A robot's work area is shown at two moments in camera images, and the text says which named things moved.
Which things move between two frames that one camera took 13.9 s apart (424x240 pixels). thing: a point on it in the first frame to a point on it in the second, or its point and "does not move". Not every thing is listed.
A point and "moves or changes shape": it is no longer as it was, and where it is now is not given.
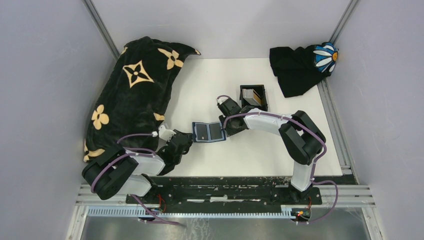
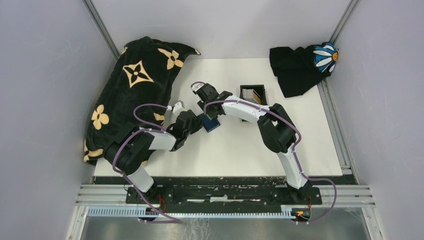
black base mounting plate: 257,195 does not move
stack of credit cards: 251,96 does not move
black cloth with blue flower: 299,70 does not move
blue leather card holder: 208,132 moves or changes shape
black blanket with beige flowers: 128,108 does not move
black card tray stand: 260,89 does not move
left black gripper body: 189,144 to 195,126
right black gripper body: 230,129 to 210,113
